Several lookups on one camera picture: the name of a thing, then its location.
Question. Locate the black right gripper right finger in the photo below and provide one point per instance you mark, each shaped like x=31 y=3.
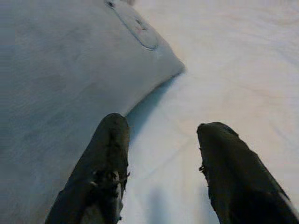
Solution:
x=238 y=177

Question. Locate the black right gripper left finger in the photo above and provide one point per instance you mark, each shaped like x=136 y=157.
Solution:
x=100 y=168

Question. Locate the white bed quilt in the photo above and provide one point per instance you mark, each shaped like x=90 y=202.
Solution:
x=233 y=70

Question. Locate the grey smiley pillow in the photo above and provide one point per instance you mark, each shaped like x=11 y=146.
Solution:
x=70 y=70

